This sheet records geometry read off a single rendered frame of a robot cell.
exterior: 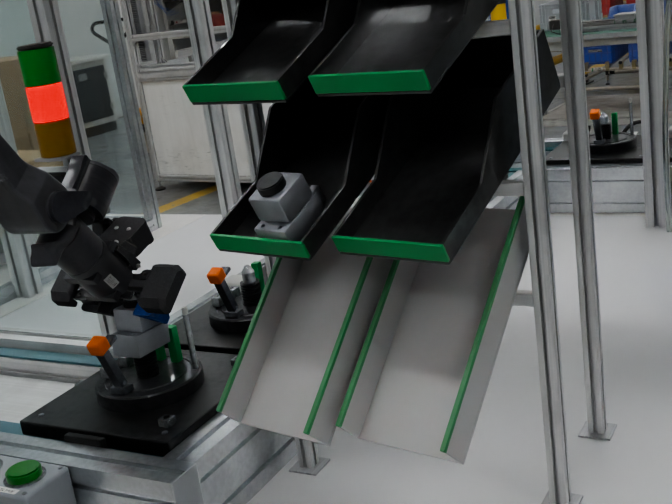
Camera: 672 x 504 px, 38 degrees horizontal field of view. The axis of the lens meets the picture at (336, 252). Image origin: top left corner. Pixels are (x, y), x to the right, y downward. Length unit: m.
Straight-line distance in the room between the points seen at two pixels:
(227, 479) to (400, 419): 0.25
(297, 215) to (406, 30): 0.21
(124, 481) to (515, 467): 0.46
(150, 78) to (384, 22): 6.15
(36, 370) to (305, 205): 0.71
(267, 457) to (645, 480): 0.45
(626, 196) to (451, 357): 1.22
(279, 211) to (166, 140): 6.21
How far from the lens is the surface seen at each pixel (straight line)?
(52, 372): 1.56
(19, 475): 1.16
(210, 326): 1.47
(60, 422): 1.27
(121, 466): 1.14
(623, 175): 2.16
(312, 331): 1.09
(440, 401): 1.00
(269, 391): 1.10
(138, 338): 1.23
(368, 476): 1.22
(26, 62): 1.40
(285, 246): 0.97
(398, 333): 1.05
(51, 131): 1.40
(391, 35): 0.98
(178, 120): 7.03
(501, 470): 1.20
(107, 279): 1.18
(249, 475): 1.21
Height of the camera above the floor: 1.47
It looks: 17 degrees down
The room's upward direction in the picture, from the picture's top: 8 degrees counter-clockwise
